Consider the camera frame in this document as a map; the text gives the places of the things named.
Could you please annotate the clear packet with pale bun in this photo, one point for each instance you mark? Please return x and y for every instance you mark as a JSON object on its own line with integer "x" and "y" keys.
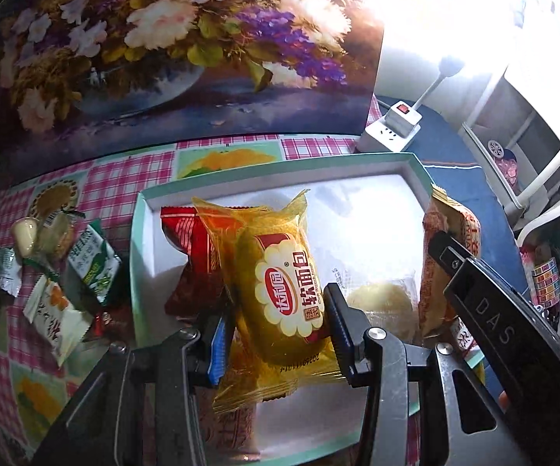
{"x": 382, "y": 296}

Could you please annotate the clear green biscuit packet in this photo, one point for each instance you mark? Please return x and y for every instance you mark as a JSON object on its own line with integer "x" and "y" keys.
{"x": 56, "y": 235}

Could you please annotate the white wooden furniture frame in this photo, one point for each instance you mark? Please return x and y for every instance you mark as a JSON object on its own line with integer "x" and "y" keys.
{"x": 552, "y": 162}

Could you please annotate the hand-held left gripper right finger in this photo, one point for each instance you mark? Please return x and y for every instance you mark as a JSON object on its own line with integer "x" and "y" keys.
{"x": 338, "y": 335}

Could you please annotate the pink checkered tablecloth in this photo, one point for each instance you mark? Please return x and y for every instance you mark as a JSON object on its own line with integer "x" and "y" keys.
{"x": 115, "y": 179}

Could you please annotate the white power strip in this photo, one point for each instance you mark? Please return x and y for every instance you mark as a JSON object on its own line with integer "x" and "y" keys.
{"x": 382, "y": 139}

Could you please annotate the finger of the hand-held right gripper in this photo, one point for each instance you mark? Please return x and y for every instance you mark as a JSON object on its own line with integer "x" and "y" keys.
{"x": 447, "y": 257}

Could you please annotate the white gooseneck lamp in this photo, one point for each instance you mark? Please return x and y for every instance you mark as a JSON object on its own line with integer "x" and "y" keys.
{"x": 428, "y": 90}

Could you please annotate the small silver green packet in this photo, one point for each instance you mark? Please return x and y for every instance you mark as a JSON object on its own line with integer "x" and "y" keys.
{"x": 4, "y": 274}

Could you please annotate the pink floral item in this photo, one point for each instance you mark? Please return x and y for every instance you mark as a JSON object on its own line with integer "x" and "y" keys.
{"x": 508, "y": 170}

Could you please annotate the white plug adapter red switch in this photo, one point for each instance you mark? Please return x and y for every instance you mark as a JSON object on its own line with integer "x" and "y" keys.
{"x": 401, "y": 116}

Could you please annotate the white toy wheel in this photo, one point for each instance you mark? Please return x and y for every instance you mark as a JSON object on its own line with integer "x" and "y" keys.
{"x": 496, "y": 148}

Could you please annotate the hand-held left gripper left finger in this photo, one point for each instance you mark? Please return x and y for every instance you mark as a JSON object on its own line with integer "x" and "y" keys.
{"x": 219, "y": 349}

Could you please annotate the white packet with orange print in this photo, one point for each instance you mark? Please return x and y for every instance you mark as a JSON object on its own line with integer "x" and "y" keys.
{"x": 56, "y": 320}

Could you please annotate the blue denim cloth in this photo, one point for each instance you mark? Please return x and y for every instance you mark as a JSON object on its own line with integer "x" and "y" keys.
{"x": 484, "y": 213}

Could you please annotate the cream coloured candy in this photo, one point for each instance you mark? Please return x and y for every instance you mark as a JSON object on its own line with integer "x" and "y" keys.
{"x": 25, "y": 235}

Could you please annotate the colourful checkered tape roll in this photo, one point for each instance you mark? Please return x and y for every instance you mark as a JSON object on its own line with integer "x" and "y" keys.
{"x": 547, "y": 281}

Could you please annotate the orange snack packet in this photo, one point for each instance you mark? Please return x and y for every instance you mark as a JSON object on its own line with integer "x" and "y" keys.
{"x": 435, "y": 301}

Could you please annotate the golden bread packet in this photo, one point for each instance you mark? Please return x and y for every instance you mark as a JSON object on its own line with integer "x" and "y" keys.
{"x": 270, "y": 272}

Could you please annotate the dark green snack packet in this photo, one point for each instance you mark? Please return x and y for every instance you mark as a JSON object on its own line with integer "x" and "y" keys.
{"x": 93, "y": 267}

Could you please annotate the flower bouquet painting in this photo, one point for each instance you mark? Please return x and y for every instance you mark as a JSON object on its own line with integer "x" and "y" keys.
{"x": 163, "y": 58}

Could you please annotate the teal rimmed white tray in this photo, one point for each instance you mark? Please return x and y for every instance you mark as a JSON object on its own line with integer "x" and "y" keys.
{"x": 357, "y": 213}

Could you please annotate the shiny red snack packet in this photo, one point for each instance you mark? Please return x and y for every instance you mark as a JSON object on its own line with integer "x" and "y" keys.
{"x": 188, "y": 262}

